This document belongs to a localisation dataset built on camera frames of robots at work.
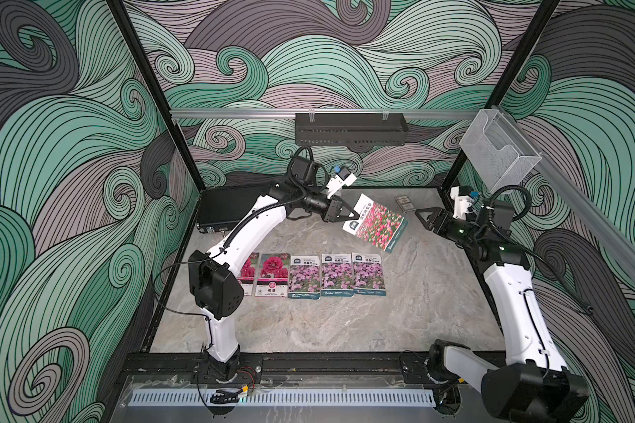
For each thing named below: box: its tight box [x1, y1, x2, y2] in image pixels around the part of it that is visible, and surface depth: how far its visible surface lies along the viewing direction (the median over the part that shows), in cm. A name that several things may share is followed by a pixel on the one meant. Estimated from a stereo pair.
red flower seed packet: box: [342, 192, 410, 254], surface depth 72 cm
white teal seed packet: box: [321, 252, 355, 298], surface depth 93 cm
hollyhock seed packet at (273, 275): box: [254, 252, 291, 297], surface depth 94 cm
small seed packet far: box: [395, 194, 416, 214], surface depth 116 cm
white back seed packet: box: [287, 254, 322, 300], surface depth 92 cm
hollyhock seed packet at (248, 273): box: [237, 252, 261, 297], surface depth 94 cm
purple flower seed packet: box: [351, 252, 387, 297], surface depth 94 cm
